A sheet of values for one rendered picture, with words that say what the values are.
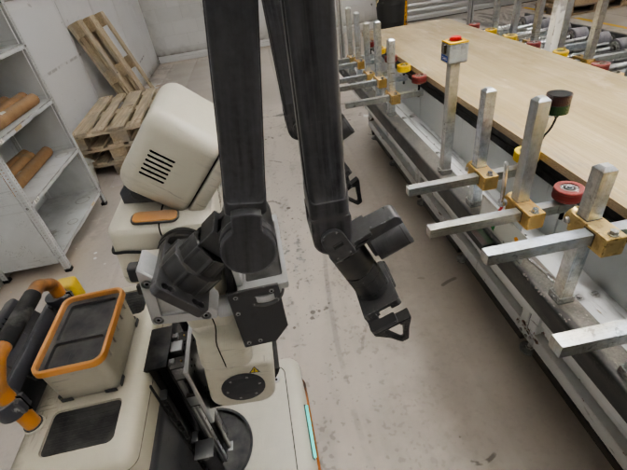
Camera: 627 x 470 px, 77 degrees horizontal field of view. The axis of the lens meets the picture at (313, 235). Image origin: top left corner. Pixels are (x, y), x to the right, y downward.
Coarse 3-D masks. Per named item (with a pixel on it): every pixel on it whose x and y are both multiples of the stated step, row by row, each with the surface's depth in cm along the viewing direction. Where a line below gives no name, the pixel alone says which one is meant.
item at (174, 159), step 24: (168, 96) 65; (192, 96) 71; (144, 120) 59; (168, 120) 59; (192, 120) 63; (144, 144) 60; (168, 144) 60; (192, 144) 61; (216, 144) 62; (144, 168) 62; (168, 168) 62; (192, 168) 63; (216, 168) 64; (144, 192) 64; (168, 192) 64; (192, 192) 65
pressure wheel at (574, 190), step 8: (560, 184) 115; (568, 184) 115; (576, 184) 114; (552, 192) 115; (560, 192) 112; (568, 192) 111; (576, 192) 111; (560, 200) 113; (568, 200) 112; (576, 200) 112; (560, 216) 119
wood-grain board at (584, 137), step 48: (432, 48) 257; (480, 48) 243; (528, 48) 230; (480, 96) 180; (528, 96) 173; (576, 96) 166; (624, 96) 160; (576, 144) 134; (624, 144) 130; (624, 192) 109
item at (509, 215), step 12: (540, 204) 116; (552, 204) 116; (564, 204) 115; (468, 216) 116; (480, 216) 115; (492, 216) 115; (504, 216) 114; (516, 216) 115; (432, 228) 114; (444, 228) 113; (456, 228) 114; (468, 228) 115
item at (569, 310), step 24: (360, 96) 279; (384, 120) 230; (408, 144) 197; (432, 168) 174; (456, 192) 156; (504, 264) 127; (528, 264) 120; (528, 288) 116; (552, 312) 106; (576, 312) 104; (576, 360) 101; (600, 360) 92; (624, 360) 91; (600, 384) 93; (624, 384) 87; (624, 408) 87
